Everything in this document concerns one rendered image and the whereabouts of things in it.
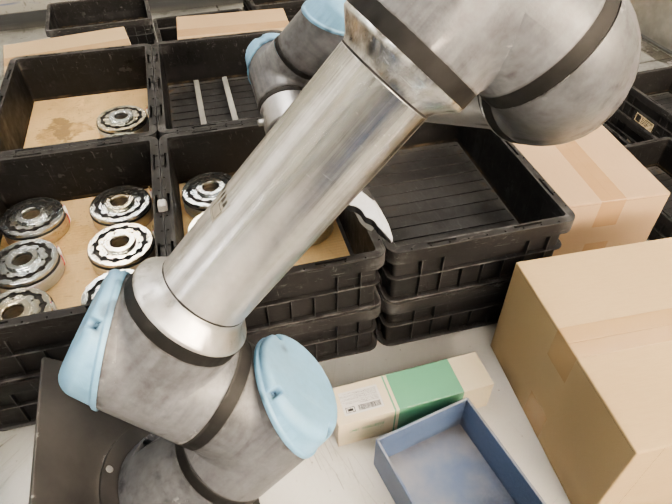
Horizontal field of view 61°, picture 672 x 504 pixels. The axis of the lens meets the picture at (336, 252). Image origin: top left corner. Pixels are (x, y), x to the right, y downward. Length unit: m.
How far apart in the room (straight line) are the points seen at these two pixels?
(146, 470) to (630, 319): 0.62
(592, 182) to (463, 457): 0.55
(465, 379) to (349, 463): 0.21
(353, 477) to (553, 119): 0.58
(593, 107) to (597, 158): 0.75
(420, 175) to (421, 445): 0.51
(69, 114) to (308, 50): 0.76
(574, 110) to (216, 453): 0.42
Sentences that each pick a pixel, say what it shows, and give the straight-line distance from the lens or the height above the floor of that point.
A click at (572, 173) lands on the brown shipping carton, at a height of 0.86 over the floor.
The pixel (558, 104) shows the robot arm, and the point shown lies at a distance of 0.44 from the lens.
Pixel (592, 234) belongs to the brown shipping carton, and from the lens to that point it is 1.14.
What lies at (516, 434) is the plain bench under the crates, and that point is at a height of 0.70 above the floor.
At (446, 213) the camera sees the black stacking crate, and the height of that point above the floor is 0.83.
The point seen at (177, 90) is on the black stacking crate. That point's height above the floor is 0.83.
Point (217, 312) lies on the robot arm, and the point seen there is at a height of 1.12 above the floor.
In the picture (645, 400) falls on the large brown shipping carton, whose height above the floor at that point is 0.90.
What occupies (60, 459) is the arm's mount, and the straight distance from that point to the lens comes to 0.68.
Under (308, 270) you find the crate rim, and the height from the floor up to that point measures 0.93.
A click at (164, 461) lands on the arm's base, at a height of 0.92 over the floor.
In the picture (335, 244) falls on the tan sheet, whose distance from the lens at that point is 0.95.
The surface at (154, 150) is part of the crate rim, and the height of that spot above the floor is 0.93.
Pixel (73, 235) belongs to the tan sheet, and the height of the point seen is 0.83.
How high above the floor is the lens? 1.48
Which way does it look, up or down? 44 degrees down
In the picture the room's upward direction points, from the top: straight up
